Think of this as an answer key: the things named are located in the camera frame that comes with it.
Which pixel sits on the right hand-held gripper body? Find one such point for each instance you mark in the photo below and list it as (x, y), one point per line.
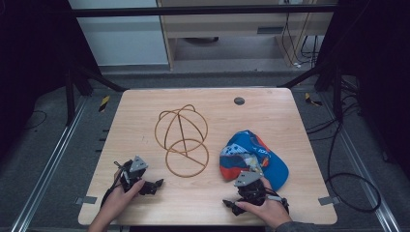
(251, 188)

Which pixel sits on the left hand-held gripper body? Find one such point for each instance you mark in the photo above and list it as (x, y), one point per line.
(133, 172)

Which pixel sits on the blue and red baseball cap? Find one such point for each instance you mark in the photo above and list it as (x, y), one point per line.
(257, 154)

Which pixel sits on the person's right hand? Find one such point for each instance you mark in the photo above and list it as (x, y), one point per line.
(267, 211)

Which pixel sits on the person's left hand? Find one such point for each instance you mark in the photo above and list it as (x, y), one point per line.
(117, 201)

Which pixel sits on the yellow and black tape marker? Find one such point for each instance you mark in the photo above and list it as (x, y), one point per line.
(311, 100)
(104, 103)

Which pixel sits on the grey round table grommet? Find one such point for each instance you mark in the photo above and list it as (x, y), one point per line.
(239, 101)

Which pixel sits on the white cabinet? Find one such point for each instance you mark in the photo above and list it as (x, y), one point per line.
(122, 38)

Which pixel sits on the black curtain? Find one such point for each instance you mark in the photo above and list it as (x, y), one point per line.
(32, 48)
(380, 64)

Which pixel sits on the grey table edge bracket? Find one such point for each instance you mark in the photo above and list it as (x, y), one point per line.
(328, 200)
(86, 200)

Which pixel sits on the aluminium floor rail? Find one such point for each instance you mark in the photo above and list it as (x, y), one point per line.
(361, 161)
(51, 161)

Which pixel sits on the black metal frame stand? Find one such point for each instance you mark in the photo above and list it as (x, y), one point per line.
(71, 96)
(337, 93)

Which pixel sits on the black horizontal frame bar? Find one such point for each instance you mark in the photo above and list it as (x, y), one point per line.
(199, 10)

